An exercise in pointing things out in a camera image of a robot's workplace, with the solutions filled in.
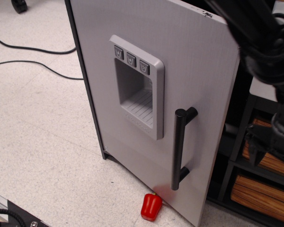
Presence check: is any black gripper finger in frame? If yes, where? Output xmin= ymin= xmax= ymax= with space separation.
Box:
xmin=248 ymin=141 xmax=266 ymax=166

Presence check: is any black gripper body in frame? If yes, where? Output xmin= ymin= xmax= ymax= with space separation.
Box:
xmin=245 ymin=113 xmax=284 ymax=162

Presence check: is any black bar door handle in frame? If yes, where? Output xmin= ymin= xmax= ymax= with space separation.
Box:
xmin=170 ymin=107 xmax=198 ymax=191

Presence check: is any grey toy fridge door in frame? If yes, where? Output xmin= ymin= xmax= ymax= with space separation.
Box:
xmin=70 ymin=0 xmax=240 ymax=227

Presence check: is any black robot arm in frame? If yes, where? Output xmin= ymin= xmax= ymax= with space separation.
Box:
xmin=208 ymin=0 xmax=284 ymax=166

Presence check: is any dark fridge cabinet body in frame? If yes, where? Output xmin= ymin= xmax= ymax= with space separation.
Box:
xmin=64 ymin=0 xmax=275 ymax=206

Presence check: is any upper woven storage basket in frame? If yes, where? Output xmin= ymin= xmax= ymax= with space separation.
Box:
xmin=242 ymin=118 xmax=284 ymax=176

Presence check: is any woven storage basket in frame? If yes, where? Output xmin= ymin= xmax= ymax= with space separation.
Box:
xmin=242 ymin=118 xmax=284 ymax=176
xmin=231 ymin=175 xmax=284 ymax=222

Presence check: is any dark grey shelf unit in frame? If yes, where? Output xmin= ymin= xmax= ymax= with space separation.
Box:
xmin=213 ymin=95 xmax=284 ymax=227

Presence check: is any white countertop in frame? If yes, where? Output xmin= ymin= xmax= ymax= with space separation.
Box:
xmin=249 ymin=0 xmax=284 ymax=102

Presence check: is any lower woven storage basket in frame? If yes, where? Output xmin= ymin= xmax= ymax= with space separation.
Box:
xmin=231 ymin=175 xmax=284 ymax=222

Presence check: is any red bell pepper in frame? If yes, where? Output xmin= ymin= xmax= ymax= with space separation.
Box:
xmin=141 ymin=193 xmax=163 ymax=222

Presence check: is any grey water dispenser panel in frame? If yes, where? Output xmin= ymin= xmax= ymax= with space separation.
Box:
xmin=109 ymin=35 xmax=165 ymax=140

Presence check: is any black caster wheel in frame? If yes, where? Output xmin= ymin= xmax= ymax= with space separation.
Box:
xmin=11 ymin=0 xmax=28 ymax=14

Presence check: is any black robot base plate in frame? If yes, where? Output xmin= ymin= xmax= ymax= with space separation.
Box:
xmin=7 ymin=200 xmax=50 ymax=227

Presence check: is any upper black floor cable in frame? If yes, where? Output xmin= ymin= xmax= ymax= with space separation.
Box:
xmin=0 ymin=35 xmax=77 ymax=55

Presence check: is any black floor cable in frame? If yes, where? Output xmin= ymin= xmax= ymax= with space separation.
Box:
xmin=0 ymin=60 xmax=84 ymax=80
xmin=0 ymin=35 xmax=77 ymax=55

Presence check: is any lower black floor cable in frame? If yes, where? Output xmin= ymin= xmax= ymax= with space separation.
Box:
xmin=0 ymin=60 xmax=84 ymax=80

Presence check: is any black cable on base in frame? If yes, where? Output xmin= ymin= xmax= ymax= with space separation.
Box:
xmin=0 ymin=208 xmax=24 ymax=227

